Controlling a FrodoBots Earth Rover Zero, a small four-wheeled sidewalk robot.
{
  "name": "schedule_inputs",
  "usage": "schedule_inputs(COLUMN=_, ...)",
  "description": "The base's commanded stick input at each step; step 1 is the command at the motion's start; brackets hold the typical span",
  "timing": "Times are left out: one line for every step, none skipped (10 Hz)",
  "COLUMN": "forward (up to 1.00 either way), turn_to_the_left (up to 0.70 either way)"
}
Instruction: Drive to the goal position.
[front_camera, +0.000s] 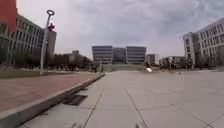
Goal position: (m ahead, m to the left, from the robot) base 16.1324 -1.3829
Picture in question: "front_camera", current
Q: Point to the grey glass building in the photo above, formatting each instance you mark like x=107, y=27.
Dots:
x=119, y=54

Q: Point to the wide grey stairs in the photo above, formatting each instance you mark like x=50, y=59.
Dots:
x=125, y=67

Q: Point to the low dark building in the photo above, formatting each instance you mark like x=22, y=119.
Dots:
x=71, y=60

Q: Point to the dark drain grate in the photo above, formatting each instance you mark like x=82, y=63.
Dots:
x=75, y=99

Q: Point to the grey paved plaza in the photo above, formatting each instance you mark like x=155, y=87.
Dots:
x=150, y=100

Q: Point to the distant low buildings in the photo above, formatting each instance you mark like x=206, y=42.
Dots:
x=166, y=60

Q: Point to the white lamp pole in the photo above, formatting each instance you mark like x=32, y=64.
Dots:
x=43, y=50

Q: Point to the grey stone kerb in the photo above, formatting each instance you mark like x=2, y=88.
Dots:
x=43, y=101

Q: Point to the red brick pavement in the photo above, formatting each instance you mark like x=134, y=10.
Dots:
x=30, y=88

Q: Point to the row of trees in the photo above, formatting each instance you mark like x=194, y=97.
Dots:
x=26, y=58

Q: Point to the grass strip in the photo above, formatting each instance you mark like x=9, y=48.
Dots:
x=20, y=73

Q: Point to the grey building with red part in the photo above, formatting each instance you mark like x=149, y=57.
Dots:
x=20, y=36

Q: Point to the pale multi-storey building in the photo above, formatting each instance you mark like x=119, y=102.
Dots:
x=208, y=41

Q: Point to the bare trees before pale building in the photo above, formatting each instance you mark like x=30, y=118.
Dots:
x=211, y=59

